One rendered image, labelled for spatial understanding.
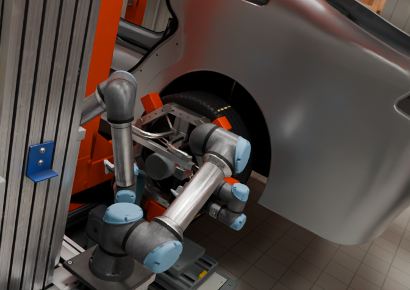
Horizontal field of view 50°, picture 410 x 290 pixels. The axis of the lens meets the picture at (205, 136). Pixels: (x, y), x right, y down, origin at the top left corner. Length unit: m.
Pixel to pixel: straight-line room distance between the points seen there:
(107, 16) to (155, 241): 1.12
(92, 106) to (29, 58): 0.67
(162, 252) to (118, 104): 0.55
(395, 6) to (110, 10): 4.60
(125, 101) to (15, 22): 0.64
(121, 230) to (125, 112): 0.43
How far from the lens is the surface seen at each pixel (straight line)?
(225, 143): 1.47
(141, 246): 1.35
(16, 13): 1.03
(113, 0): 2.08
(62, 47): 1.13
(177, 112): 2.17
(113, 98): 1.57
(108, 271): 1.48
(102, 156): 2.47
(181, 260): 2.62
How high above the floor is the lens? 1.82
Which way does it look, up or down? 21 degrees down
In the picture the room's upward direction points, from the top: 16 degrees clockwise
